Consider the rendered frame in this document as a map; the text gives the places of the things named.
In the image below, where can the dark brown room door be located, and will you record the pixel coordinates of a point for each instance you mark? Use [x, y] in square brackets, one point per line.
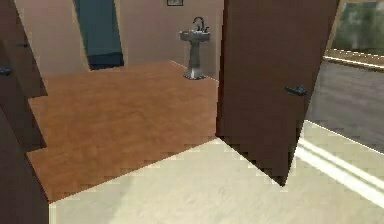
[15, 133]
[260, 66]
[20, 43]

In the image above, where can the black sink faucet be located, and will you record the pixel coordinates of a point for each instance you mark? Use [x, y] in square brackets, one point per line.
[199, 23]

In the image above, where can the teal room door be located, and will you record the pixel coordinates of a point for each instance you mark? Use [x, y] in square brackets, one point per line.
[100, 30]

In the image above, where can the wooden framed window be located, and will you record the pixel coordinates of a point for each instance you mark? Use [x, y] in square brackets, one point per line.
[360, 30]

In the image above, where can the grey pedestal sink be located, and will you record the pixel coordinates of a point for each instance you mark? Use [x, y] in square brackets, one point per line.
[195, 50]

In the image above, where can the dark framed wall picture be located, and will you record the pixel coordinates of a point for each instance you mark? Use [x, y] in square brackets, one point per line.
[175, 2]

